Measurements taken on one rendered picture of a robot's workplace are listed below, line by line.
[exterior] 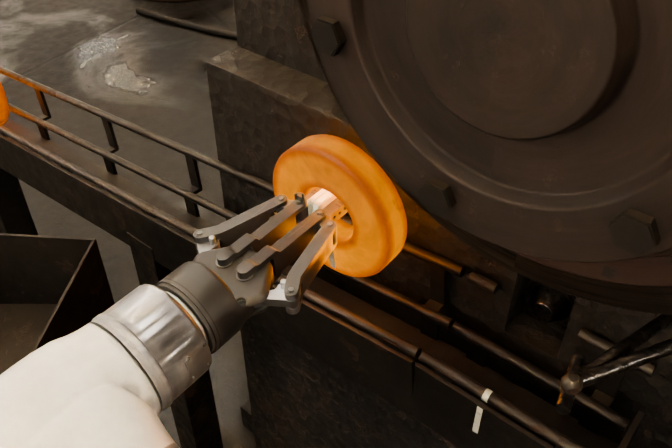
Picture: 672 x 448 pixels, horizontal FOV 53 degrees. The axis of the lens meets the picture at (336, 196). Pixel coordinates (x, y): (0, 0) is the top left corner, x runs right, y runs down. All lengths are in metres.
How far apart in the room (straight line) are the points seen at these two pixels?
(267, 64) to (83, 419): 0.50
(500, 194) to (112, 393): 0.29
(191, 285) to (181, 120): 1.91
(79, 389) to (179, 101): 2.11
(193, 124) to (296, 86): 1.63
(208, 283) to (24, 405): 0.16
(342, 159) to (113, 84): 2.16
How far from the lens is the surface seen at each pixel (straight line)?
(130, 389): 0.52
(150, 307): 0.54
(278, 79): 0.82
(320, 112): 0.76
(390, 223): 0.64
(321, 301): 0.77
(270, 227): 0.63
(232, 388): 1.58
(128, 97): 2.64
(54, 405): 0.51
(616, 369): 0.50
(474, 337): 0.74
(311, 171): 0.66
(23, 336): 0.95
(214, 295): 0.56
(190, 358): 0.55
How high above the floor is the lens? 1.26
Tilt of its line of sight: 38 degrees down
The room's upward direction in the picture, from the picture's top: straight up
